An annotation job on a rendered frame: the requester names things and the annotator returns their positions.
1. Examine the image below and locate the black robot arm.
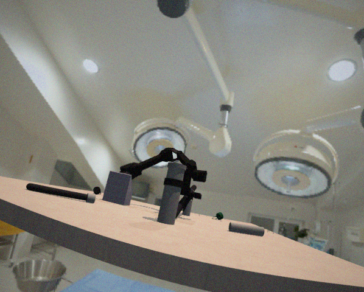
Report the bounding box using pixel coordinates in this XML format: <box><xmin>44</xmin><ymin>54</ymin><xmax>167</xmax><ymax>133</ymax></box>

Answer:
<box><xmin>119</xmin><ymin>148</ymin><xmax>207</xmax><ymax>182</ymax></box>

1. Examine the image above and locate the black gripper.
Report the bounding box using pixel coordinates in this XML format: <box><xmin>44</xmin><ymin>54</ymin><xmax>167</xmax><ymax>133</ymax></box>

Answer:
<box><xmin>180</xmin><ymin>179</ymin><xmax>202</xmax><ymax>211</ymax></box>

